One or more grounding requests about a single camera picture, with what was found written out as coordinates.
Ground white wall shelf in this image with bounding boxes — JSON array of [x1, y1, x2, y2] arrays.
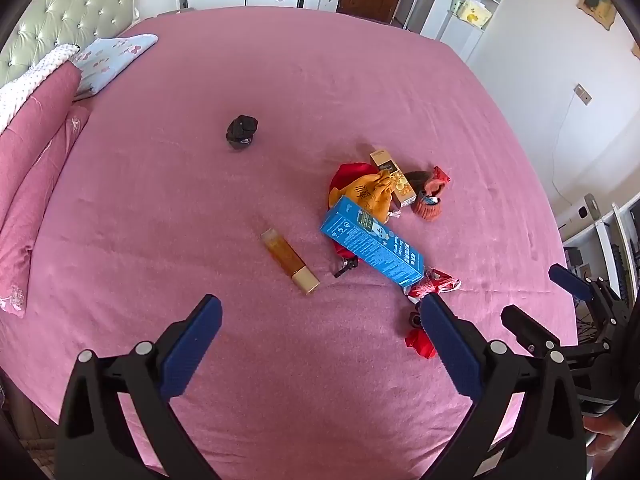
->
[[435, 0, 517, 59]]

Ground dark brown wrapper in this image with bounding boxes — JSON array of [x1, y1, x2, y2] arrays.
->
[[402, 171, 434, 194]]

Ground pink pillows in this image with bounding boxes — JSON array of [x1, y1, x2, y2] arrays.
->
[[0, 65, 92, 319]]

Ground framed wall picture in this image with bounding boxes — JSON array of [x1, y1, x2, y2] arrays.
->
[[577, 0, 619, 30]]

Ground brown knitted sock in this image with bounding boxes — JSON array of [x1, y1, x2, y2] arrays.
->
[[411, 191, 446, 224]]

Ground yellow drawstring pouch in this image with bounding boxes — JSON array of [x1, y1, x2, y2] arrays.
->
[[327, 169, 404, 224]]

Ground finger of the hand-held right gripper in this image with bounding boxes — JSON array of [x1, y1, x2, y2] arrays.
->
[[548, 263, 632, 331], [500, 304, 608, 361]]

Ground gold and brown small box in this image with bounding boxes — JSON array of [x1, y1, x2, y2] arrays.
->
[[369, 147, 417, 209]]

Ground white cable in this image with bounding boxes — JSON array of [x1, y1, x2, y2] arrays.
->
[[551, 94, 577, 207]]

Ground small black clip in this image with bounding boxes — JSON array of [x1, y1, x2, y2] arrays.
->
[[332, 257, 360, 279]]

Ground green tufted headboard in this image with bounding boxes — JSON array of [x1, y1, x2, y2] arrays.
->
[[0, 0, 146, 92]]

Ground red cloth bag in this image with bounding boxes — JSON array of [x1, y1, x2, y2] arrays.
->
[[327, 162, 382, 264]]

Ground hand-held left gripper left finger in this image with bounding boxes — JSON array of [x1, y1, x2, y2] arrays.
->
[[55, 294, 223, 480]]

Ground small black crumpled object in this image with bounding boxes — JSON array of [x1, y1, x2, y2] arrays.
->
[[224, 116, 259, 150]]

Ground white desk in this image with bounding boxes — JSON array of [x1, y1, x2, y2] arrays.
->
[[557, 194, 640, 311]]

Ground white dotted pillow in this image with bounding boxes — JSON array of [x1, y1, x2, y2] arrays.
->
[[0, 44, 81, 133]]

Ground red snack wrapper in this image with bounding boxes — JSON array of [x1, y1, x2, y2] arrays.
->
[[425, 166, 452, 196]]

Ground blue carton box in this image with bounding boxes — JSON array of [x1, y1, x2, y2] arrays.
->
[[320, 196, 426, 292]]

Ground yellow box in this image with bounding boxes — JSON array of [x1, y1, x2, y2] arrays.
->
[[457, 0, 494, 29]]

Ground light blue printed pillow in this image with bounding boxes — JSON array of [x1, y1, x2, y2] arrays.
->
[[74, 34, 160, 97]]

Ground person's right hand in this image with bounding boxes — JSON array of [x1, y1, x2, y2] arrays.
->
[[582, 414, 628, 461]]

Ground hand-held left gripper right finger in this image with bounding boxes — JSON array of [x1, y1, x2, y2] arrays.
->
[[419, 292, 586, 480]]

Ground red and white wrapper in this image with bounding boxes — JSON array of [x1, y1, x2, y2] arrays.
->
[[407, 267, 461, 306]]

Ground small red toy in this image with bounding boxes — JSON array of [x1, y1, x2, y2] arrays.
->
[[404, 327, 439, 361]]

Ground amber bottle with gold cap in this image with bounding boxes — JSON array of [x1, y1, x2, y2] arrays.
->
[[260, 228, 321, 296]]

